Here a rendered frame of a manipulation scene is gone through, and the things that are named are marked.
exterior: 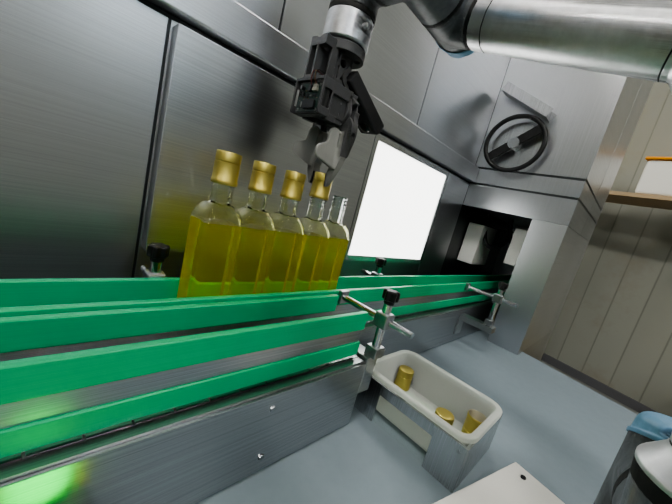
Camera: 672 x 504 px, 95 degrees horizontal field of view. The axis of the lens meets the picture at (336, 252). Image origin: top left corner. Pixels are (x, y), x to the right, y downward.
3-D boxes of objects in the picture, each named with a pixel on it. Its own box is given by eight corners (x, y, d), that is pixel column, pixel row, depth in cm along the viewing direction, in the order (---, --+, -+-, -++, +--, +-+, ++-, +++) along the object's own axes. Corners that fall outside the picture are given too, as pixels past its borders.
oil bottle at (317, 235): (290, 317, 63) (315, 216, 59) (307, 330, 59) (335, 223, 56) (267, 320, 59) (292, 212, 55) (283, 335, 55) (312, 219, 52)
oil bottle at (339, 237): (310, 314, 68) (334, 219, 64) (327, 325, 64) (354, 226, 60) (290, 316, 64) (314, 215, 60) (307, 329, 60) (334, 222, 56)
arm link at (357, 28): (349, 37, 54) (386, 29, 48) (342, 65, 54) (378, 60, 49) (317, 11, 48) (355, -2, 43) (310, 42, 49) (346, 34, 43)
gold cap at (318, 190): (319, 198, 57) (325, 174, 56) (332, 201, 55) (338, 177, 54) (304, 194, 55) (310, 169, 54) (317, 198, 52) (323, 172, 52)
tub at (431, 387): (397, 379, 75) (407, 347, 73) (491, 446, 60) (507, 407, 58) (350, 401, 62) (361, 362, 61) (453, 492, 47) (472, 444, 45)
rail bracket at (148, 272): (151, 312, 52) (163, 235, 50) (163, 331, 47) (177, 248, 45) (123, 314, 49) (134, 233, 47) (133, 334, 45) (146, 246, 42)
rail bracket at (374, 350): (337, 326, 64) (353, 269, 61) (405, 372, 52) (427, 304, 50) (327, 328, 61) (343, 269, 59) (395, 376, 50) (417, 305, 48)
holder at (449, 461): (379, 369, 78) (388, 341, 77) (489, 448, 60) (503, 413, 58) (332, 387, 66) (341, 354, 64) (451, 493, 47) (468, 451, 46)
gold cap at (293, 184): (292, 198, 53) (298, 173, 53) (305, 202, 51) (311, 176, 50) (275, 194, 51) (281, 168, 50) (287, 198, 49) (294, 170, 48)
